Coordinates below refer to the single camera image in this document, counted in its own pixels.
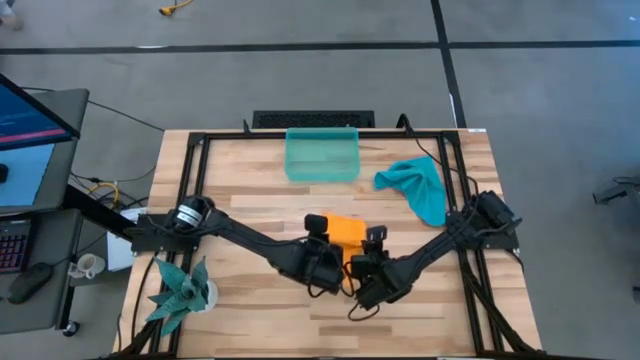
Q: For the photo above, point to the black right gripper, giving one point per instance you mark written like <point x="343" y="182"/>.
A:
<point x="375" y="277"/>

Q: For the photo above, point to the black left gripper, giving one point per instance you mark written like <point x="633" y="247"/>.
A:
<point x="322" y="265"/>

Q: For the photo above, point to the orange microfiber towel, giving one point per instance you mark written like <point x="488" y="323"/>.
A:
<point x="350" y="232"/>

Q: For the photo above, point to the teal microfiber towel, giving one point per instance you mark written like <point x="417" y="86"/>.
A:
<point x="420" y="190"/>

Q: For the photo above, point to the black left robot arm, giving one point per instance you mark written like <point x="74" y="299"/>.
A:
<point x="240" y="235"/>

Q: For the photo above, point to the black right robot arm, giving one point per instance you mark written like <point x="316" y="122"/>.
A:
<point x="430" y="250"/>

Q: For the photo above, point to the teal translucent plastic basket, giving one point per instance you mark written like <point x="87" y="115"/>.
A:
<point x="322" y="155"/>

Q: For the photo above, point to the artificial plant in white pot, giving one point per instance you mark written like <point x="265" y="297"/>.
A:
<point x="182" y="295"/>

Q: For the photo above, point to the white paper sheet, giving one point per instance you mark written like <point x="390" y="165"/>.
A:
<point x="117" y="250"/>

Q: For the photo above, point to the white mug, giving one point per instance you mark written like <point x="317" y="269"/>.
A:
<point x="90" y="265"/>

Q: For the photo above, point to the black desk support beam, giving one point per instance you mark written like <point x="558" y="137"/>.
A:
<point x="90" y="210"/>

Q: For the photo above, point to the black stand foot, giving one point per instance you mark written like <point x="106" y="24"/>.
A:
<point x="612" y="192"/>

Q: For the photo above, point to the black caster wheel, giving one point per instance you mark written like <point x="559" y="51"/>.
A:
<point x="71" y="328"/>

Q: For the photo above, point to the grey keyboard desk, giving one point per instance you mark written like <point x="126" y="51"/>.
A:
<point x="55" y="240"/>

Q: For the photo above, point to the black computer mouse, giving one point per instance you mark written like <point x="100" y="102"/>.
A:
<point x="30" y="282"/>

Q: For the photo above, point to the backlit computer keyboard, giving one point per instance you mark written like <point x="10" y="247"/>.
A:
<point x="12" y="247"/>

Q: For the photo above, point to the computer monitor with blue screen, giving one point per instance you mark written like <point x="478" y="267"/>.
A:
<point x="25" y="120"/>

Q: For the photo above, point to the small black desk device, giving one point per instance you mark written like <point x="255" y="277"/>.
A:
<point x="2" y="173"/>

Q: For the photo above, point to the person's foot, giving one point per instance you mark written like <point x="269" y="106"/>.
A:
<point x="10" y="20"/>

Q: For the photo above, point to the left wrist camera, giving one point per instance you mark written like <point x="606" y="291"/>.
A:
<point x="317" y="225"/>

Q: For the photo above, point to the black metal table frame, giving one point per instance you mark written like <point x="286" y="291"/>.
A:
<point x="320" y="135"/>

